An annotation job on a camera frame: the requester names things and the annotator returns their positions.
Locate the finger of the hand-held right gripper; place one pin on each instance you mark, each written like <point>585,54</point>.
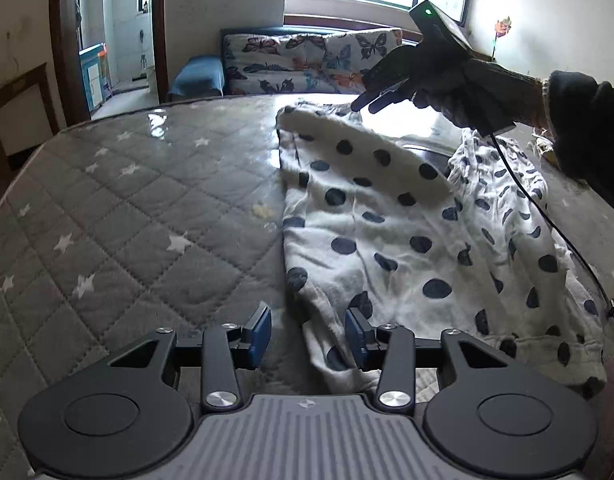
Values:
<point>383,101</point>
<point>363,102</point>

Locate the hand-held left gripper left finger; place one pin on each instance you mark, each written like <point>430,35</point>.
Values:
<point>259,336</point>

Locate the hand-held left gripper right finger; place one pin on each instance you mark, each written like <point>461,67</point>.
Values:
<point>356,338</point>

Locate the white polka dot garment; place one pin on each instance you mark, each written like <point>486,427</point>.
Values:
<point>387,220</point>

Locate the person's right forearm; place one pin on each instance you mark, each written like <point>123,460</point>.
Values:
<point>589,122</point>

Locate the person's right hand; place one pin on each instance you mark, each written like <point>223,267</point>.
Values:
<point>479,87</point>

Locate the colourful flower decoration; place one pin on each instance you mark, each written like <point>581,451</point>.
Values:
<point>502,27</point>

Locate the butterfly print pillow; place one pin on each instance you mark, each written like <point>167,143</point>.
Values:
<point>312,62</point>

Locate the blue cushion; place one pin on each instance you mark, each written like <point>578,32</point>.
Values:
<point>199,74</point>

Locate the grey star quilted mattress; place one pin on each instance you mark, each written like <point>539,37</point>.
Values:
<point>137,210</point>

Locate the blue storage box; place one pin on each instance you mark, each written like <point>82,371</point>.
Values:
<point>94,75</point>

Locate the dark wooden door frame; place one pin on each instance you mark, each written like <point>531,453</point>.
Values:
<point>67,35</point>

